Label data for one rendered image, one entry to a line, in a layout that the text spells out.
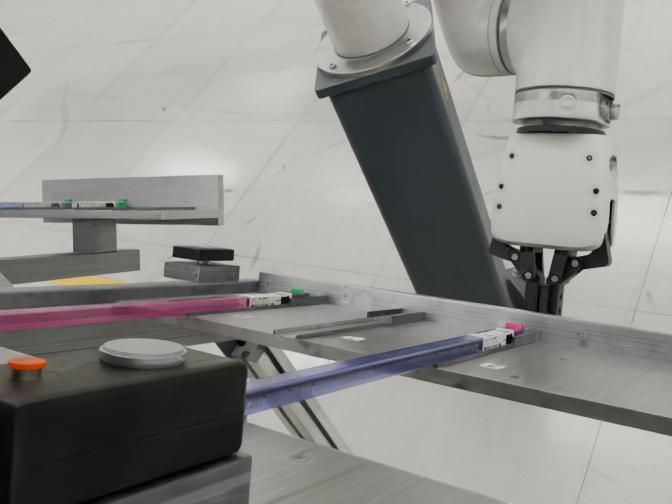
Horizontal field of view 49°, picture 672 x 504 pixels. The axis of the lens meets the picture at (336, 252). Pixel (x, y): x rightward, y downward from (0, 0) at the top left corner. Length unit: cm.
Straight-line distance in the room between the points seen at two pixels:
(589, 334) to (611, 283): 100
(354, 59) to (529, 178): 53
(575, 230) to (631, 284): 99
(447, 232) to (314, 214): 81
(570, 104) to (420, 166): 60
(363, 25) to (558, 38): 50
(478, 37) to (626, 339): 29
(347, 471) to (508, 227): 43
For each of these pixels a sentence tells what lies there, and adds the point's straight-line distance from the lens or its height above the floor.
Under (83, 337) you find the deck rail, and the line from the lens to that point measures 65.
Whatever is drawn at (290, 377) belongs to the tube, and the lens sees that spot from 36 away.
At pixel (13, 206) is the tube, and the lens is 95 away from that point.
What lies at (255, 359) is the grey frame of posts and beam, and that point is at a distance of 85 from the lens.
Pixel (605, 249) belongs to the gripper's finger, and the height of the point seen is 75.
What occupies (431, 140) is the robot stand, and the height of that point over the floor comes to 55.
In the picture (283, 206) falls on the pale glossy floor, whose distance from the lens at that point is 215.
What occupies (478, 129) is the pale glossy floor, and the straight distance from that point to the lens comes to 213.
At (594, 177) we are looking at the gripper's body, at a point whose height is 80.
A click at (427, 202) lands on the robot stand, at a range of 126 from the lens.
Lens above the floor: 123
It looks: 40 degrees down
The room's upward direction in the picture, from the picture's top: 28 degrees counter-clockwise
